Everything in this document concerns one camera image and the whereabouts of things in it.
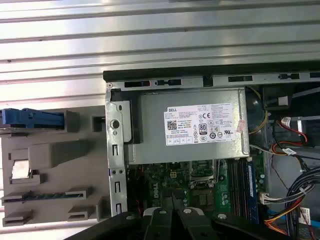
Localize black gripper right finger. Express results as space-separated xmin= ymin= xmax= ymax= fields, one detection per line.
xmin=173 ymin=191 xmax=290 ymax=240

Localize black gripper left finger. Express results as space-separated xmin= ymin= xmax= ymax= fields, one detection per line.
xmin=82 ymin=191 xmax=175 ymax=240

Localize hard disk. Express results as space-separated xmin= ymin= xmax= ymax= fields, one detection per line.
xmin=0 ymin=107 xmax=65 ymax=131

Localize CPU socket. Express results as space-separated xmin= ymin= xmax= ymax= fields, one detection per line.
xmin=191 ymin=186 xmax=217 ymax=210

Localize green motherboard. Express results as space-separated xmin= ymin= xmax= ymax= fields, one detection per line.
xmin=127 ymin=152 xmax=267 ymax=221

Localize metal socket cover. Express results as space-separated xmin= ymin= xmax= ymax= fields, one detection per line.
xmin=189 ymin=159 xmax=219 ymax=189

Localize black RAM slot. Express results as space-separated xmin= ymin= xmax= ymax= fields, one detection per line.
xmin=227 ymin=159 xmax=236 ymax=208
xmin=234 ymin=159 xmax=241 ymax=208
xmin=240 ymin=159 xmax=248 ymax=208

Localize RAM stick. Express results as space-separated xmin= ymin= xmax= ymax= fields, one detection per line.
xmin=246 ymin=162 xmax=260 ymax=222
xmin=3 ymin=191 xmax=70 ymax=201

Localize grey power supply unit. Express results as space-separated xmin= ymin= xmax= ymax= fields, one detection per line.
xmin=124 ymin=87 xmax=251 ymax=166

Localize black open PC case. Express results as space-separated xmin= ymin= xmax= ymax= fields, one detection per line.
xmin=102 ymin=62 xmax=320 ymax=240

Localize grey parts rack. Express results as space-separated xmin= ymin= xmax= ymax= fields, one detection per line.
xmin=0 ymin=108 xmax=112 ymax=228

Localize silver CPU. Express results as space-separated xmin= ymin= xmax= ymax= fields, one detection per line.
xmin=11 ymin=159 xmax=32 ymax=180

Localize orange and yellow wires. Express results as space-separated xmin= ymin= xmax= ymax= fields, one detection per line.
xmin=263 ymin=209 xmax=301 ymax=227

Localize black sleeved wire bundle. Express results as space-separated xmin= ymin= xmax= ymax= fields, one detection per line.
xmin=284 ymin=174 xmax=320 ymax=240

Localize yellow wire bundle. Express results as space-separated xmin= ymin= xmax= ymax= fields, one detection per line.
xmin=246 ymin=86 xmax=270 ymax=136

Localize red and black wires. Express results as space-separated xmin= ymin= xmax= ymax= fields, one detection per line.
xmin=271 ymin=116 xmax=311 ymax=154

